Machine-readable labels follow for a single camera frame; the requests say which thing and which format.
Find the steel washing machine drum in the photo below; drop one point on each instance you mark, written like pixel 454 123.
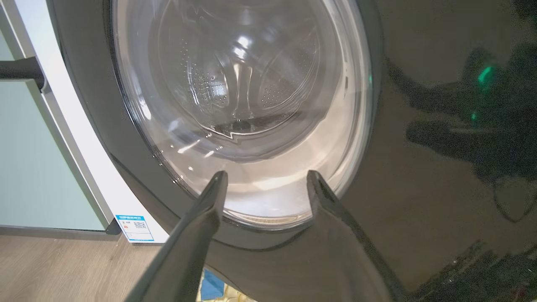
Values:
pixel 239 67

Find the blue white energy label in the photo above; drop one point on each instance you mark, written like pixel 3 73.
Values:
pixel 135 228

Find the cream garment with blue print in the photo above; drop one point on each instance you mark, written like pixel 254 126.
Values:
pixel 212 285

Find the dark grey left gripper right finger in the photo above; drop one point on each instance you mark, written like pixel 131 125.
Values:
pixel 348 260

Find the pale green cabinet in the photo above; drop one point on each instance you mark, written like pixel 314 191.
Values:
pixel 33 167

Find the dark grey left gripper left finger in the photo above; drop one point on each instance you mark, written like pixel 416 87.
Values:
pixel 188 251

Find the white washing machine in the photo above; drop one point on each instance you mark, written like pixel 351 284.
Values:
pixel 84 138

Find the black round washing machine door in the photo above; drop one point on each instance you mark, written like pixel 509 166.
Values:
pixel 419 188

